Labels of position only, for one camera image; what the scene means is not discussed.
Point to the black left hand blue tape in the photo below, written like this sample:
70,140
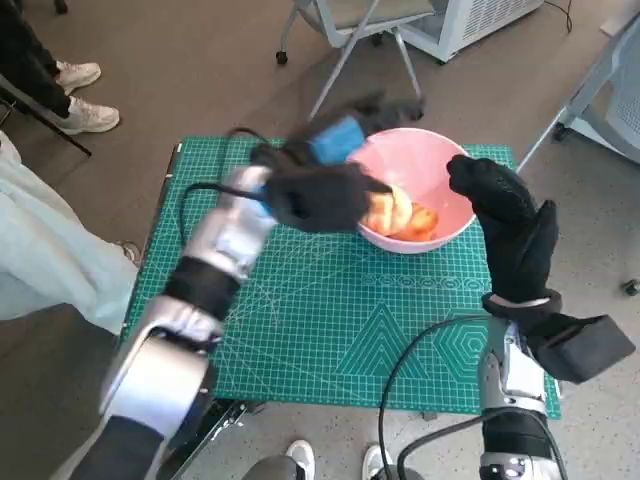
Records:
335,142

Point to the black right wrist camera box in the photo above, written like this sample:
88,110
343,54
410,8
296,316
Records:
585,350

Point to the black knitted gloved right hand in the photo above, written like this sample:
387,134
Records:
520,240

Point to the black chair caster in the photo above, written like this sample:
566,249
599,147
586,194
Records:
630,287

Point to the grey office chair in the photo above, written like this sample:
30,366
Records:
367,12

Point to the black metal stand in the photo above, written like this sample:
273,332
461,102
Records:
72,142

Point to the person with headset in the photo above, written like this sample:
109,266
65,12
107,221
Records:
27,57

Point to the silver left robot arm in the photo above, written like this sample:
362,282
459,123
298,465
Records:
165,360

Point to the long toy bread loaf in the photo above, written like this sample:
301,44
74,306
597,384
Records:
425,222

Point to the seated person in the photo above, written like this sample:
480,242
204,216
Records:
40,245

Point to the green cutting mat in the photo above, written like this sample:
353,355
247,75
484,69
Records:
310,340

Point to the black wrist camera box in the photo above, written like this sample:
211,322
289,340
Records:
585,350
320,200

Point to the pink bowl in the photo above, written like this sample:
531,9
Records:
425,155

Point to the white perforated cabinet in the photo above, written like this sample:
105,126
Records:
495,20

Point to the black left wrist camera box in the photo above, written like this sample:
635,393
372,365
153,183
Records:
320,200

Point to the white shoe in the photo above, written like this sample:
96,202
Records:
300,457
376,462

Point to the round toy bread bun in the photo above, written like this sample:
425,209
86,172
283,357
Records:
395,215

